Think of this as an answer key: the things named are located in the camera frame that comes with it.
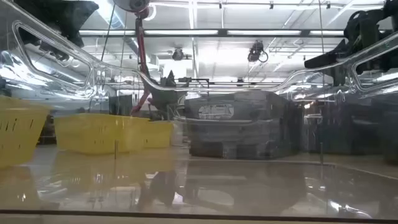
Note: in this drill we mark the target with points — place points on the red camera stand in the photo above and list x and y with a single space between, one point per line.
141 46

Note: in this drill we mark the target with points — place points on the black overhead frame bar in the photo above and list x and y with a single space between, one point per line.
222 32

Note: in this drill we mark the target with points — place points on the green snake plant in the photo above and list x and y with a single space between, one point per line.
169 93

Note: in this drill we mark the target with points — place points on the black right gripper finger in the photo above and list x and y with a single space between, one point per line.
332 57

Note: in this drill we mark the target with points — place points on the round black ceiling camera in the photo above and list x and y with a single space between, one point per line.
178 54

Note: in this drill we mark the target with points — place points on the black monitor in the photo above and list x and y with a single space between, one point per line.
121 104

